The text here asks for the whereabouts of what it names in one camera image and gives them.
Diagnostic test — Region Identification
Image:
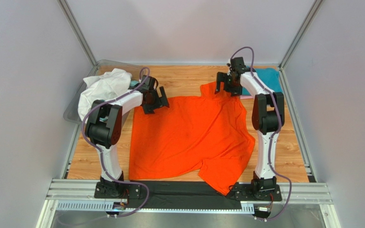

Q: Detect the orange t-shirt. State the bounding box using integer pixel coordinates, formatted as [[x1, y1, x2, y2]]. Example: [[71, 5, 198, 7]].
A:
[[129, 83, 256, 195]]

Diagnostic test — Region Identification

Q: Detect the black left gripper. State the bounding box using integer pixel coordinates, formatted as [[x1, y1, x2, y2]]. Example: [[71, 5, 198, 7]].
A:
[[143, 85, 170, 114]]

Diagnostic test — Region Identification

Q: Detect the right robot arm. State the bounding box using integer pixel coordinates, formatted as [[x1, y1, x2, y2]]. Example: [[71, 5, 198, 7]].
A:
[[215, 57, 285, 193]]

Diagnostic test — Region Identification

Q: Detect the folded blue t-shirt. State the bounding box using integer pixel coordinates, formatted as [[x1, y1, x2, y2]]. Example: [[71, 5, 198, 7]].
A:
[[240, 68, 283, 96]]

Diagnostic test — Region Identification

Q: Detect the aluminium frame rail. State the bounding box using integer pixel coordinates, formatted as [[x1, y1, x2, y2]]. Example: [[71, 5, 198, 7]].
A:
[[36, 179, 341, 228]]

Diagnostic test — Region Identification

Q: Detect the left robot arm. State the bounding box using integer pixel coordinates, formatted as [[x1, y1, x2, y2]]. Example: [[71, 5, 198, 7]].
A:
[[83, 76, 169, 190]]

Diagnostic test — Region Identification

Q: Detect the white t-shirt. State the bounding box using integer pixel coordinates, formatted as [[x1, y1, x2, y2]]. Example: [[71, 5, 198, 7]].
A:
[[77, 68, 132, 120]]

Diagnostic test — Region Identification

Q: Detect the teal green t-shirt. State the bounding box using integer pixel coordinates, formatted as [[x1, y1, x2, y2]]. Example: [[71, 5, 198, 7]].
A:
[[129, 80, 140, 90]]

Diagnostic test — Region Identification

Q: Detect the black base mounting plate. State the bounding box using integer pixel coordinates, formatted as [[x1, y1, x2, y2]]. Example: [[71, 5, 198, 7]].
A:
[[94, 180, 282, 209]]

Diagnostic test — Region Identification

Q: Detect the folded pink t-shirt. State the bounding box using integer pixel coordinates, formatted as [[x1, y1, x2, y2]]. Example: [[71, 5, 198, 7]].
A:
[[240, 95, 254, 100]]

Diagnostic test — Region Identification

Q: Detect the clear plastic bin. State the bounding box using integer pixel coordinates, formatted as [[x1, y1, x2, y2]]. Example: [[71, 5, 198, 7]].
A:
[[63, 59, 143, 124]]

